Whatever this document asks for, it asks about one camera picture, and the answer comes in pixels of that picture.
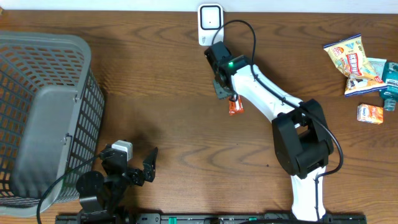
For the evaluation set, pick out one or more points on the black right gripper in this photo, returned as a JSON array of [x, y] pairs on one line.
[[219, 91]]

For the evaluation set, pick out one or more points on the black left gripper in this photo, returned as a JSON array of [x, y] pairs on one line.
[[149, 165]]

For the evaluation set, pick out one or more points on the red snack bar wrapper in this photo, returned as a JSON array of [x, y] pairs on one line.
[[235, 105]]

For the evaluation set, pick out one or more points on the large yellow snack bag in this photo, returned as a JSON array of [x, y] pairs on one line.
[[350, 59]]

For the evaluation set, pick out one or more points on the light green snack pouch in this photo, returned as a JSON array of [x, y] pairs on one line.
[[378, 64]]

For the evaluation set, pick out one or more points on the small orange tissue pack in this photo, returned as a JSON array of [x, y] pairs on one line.
[[370, 114]]

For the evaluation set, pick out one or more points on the teal mouthwash bottle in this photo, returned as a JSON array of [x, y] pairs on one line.
[[389, 77]]

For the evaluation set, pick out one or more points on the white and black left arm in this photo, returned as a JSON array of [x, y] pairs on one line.
[[100, 195]]

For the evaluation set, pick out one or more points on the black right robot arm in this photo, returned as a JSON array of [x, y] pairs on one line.
[[301, 143]]

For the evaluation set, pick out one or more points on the grey plastic basket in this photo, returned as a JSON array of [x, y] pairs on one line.
[[51, 112]]

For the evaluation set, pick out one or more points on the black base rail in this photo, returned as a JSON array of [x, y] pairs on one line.
[[156, 218]]

